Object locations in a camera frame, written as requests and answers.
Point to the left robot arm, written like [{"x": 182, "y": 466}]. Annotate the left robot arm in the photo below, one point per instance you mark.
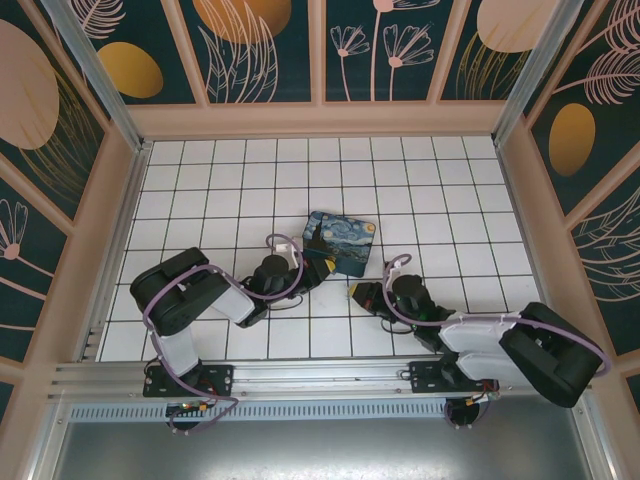
[{"x": 175, "y": 300}]

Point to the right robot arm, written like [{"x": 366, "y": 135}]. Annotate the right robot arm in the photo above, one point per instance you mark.
[{"x": 550, "y": 350}]

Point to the grey sheet metal panel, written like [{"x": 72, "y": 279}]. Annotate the grey sheet metal panel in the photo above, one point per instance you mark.
[{"x": 320, "y": 450}]

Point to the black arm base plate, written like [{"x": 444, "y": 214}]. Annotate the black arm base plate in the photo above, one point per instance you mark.
[
  {"x": 425, "y": 377},
  {"x": 220, "y": 380}
]

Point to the aluminium mounting rail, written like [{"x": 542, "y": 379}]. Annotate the aluminium mounting rail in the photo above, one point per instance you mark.
[{"x": 300, "y": 375}]

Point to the aluminium frame post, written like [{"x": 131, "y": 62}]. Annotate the aluminium frame post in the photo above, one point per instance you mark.
[
  {"x": 100, "y": 75},
  {"x": 530, "y": 75}
]

